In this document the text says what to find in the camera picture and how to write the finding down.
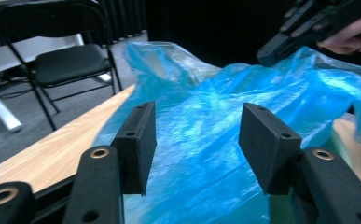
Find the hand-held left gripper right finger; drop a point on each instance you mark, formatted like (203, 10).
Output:
(266, 149)

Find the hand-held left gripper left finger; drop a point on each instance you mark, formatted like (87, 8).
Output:
(136, 149)

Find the blue plastic trash bag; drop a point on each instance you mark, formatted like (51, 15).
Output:
(206, 124)

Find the black folding chair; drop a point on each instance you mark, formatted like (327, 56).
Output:
(69, 62)

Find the dark curtain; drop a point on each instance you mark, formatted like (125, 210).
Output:
(122, 18)

